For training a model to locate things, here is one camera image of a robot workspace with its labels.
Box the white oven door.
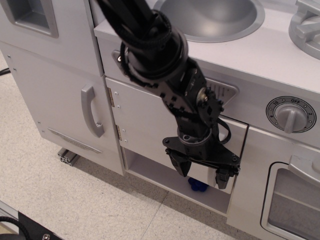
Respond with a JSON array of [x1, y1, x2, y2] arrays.
[[227, 127, 320, 240]]

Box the brass door hinge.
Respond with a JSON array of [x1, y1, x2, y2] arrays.
[[107, 87, 115, 108], [116, 125, 122, 141]]

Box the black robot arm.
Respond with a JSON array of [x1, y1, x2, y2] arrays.
[[98, 0, 240, 189]]

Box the grey timer knob dial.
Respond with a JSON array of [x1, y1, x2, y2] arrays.
[[266, 96, 317, 134]]

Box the black braided cable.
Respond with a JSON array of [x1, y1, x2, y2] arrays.
[[0, 216, 29, 240]]

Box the aluminium extrusion bar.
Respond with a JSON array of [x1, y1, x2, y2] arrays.
[[57, 148, 80, 167]]

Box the silver fridge nameplate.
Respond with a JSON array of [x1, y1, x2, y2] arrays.
[[47, 127, 102, 154]]

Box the lower brass door hinge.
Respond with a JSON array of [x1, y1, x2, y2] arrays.
[[116, 125, 122, 141]]

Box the silver fridge door handle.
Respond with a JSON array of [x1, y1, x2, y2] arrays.
[[80, 84, 105, 138]]

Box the black mount plate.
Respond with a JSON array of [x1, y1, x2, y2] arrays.
[[18, 211, 62, 240]]

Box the white cabinet door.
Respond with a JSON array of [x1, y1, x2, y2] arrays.
[[105, 77, 248, 184]]

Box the silver cabinet door handle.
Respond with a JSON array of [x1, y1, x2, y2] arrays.
[[207, 167, 217, 187]]

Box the silver vent grille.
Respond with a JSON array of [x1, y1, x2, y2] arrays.
[[111, 50, 240, 107]]

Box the white toy kitchen unit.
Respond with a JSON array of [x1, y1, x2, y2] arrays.
[[88, 0, 320, 240]]

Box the blue toy grapes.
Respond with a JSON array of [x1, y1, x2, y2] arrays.
[[188, 177, 208, 192]]

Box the white toy fridge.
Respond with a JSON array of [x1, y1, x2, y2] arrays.
[[0, 0, 125, 175]]

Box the silver stove burner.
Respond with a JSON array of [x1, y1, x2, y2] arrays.
[[288, 0, 320, 59]]

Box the silver toy sink bowl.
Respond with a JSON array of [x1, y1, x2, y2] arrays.
[[154, 0, 265, 43]]

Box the silver oven door handle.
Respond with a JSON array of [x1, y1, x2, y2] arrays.
[[288, 155, 320, 182]]

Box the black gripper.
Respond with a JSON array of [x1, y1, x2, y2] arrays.
[[162, 124, 240, 189]]

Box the upper brass door hinge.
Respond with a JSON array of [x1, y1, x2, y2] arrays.
[[107, 87, 115, 108]]

